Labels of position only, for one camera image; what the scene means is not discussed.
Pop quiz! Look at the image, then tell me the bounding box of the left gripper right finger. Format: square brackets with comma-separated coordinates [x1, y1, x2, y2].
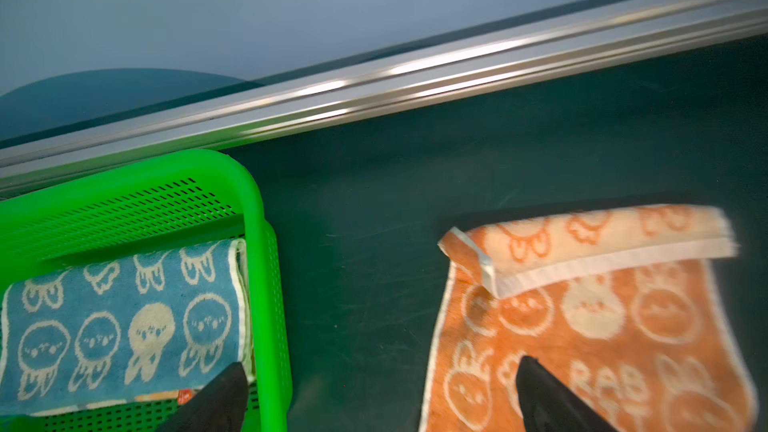
[515, 355, 617, 432]

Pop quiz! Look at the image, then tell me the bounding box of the green plastic basket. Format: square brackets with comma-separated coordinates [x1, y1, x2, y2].
[1, 150, 293, 431]

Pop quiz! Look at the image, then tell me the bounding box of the striped rabbit text towel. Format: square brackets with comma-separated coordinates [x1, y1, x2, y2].
[30, 389, 199, 417]

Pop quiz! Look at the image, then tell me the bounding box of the aluminium rear frame bar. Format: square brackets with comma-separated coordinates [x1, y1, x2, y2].
[1, 0, 767, 197]

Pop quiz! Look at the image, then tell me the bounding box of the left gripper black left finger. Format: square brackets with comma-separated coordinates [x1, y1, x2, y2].
[156, 362, 249, 432]

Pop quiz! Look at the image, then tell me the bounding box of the orange pattern towel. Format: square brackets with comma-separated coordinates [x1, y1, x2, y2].
[419, 204, 758, 431]

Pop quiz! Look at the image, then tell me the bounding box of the teal owl pattern towel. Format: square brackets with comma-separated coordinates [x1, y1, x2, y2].
[1, 238, 256, 416]

